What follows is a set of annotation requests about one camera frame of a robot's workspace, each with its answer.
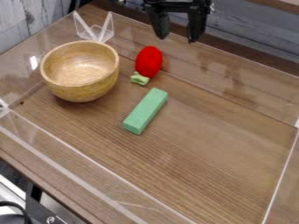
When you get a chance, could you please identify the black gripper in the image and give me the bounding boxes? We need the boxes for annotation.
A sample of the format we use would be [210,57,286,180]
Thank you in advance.
[144,0,214,43]

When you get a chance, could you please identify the brown wooden bowl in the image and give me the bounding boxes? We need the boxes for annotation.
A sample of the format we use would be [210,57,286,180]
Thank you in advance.
[40,41,119,102]

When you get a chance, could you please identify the green rectangular block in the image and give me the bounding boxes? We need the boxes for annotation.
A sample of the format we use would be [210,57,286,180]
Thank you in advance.
[123,87,168,135]

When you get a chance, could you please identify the red toy fruit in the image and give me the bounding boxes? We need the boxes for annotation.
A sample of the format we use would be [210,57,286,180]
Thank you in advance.
[135,45,164,78]

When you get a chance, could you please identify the small green toy piece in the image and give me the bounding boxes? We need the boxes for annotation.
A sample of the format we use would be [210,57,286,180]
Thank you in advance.
[131,72,149,86]

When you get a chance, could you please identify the clear acrylic corner bracket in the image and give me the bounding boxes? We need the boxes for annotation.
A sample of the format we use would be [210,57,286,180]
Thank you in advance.
[72,11,115,43]

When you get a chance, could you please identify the clear acrylic tray wall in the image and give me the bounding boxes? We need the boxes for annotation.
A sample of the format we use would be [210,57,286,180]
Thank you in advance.
[0,104,195,224]

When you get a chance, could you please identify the black table leg bracket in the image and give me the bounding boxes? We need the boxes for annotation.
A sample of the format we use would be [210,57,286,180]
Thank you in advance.
[25,184,68,224]

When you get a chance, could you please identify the black cable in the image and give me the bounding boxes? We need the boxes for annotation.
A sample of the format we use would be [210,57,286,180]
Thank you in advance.
[0,200,33,224]

